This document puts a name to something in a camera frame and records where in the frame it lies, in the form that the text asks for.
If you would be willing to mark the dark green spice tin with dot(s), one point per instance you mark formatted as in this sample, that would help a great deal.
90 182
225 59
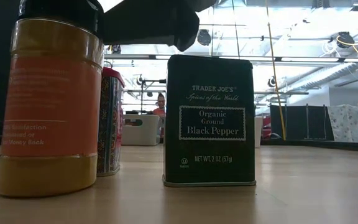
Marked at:
210 124

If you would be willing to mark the floral patterned cloth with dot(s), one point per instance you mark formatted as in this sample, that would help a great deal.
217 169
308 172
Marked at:
346 123

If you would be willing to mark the black upright board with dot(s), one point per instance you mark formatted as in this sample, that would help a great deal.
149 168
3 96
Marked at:
294 123

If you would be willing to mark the grey plastic bin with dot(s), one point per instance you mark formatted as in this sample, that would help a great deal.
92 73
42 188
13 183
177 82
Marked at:
140 133

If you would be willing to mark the white plastic bin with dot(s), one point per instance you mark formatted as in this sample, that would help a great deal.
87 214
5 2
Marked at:
258 130

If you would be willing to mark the black tripod stand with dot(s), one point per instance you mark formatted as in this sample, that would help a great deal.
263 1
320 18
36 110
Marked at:
142 93

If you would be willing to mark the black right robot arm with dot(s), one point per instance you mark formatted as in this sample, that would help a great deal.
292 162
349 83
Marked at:
204 3

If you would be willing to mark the person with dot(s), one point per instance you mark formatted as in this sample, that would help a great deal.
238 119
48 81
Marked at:
161 105

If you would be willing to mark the black table frame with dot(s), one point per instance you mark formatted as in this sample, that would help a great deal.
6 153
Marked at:
322 144

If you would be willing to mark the turmeric jar orange label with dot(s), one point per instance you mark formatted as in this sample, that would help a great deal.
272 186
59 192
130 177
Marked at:
51 109

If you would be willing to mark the grey horizontal frame beam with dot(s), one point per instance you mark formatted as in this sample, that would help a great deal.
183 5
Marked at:
291 58

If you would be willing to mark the red-lidded smoked paprika tin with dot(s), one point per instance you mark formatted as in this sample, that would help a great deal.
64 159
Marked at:
110 124

